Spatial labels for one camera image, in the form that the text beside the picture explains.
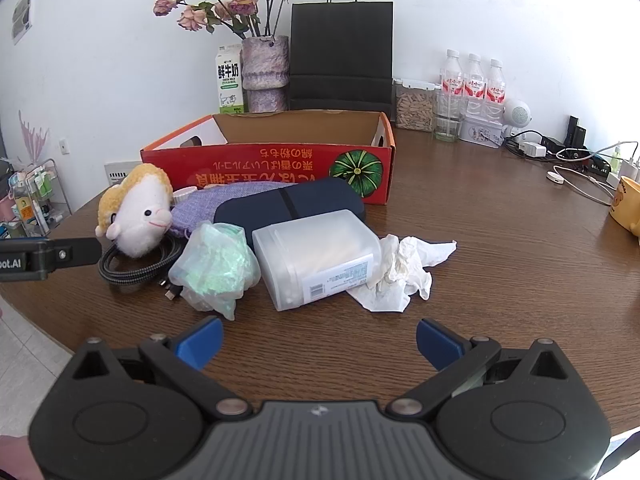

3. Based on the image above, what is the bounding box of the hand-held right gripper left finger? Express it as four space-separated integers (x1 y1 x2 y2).
70 316 253 422

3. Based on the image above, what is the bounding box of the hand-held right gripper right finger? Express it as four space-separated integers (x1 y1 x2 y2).
390 317 571 421

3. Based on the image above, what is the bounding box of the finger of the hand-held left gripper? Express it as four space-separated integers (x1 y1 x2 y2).
24 236 102 281

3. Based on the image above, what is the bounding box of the black braided cable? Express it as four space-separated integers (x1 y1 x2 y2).
98 237 189 303

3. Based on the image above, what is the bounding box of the clear plastic bag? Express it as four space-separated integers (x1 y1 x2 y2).
168 221 262 322

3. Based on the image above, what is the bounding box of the yellow white plush sheep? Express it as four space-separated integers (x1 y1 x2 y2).
96 162 174 259

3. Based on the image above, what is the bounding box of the white tissue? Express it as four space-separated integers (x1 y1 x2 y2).
347 234 458 313

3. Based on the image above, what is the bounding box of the purple woven fabric pouch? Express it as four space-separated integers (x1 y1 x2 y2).
167 187 236 239

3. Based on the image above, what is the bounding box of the translucent plastic box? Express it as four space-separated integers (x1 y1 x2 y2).
251 208 383 312

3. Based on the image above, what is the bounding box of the navy zip case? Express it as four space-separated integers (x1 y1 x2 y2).
214 177 367 241

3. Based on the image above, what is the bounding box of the red cardboard box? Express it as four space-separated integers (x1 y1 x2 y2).
140 110 396 206

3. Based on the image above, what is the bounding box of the pink dried grass sprig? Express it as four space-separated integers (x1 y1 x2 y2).
17 110 51 171

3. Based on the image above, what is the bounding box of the white printed tin box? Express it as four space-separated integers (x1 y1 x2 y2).
458 115 505 148

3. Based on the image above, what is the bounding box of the clear glass cup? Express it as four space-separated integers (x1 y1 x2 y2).
432 87 462 142

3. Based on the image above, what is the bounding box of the white green milk carton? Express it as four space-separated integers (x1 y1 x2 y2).
215 44 247 114

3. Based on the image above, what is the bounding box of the yellow mug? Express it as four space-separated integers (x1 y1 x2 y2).
608 176 640 237

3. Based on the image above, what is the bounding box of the clear jar of seeds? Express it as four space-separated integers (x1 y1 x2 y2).
392 78 441 133

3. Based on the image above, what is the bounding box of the white round speaker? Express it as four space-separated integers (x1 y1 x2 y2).
501 99 532 137

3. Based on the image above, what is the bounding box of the black upright device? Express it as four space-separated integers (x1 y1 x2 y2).
566 116 587 148

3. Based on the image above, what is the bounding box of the white plug adapter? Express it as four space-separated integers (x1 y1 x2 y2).
606 142 640 187

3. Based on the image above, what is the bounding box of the purple textured vase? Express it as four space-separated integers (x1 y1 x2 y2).
241 35 291 113

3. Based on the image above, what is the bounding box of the black paper bag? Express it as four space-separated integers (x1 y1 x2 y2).
289 0 395 111

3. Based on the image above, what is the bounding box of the metal wire storage rack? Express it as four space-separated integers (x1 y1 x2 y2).
0 157 72 241

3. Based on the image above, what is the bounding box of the white puck charger cable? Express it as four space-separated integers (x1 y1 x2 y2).
546 165 619 206

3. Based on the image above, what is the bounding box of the wall poster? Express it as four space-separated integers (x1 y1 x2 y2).
11 0 36 45

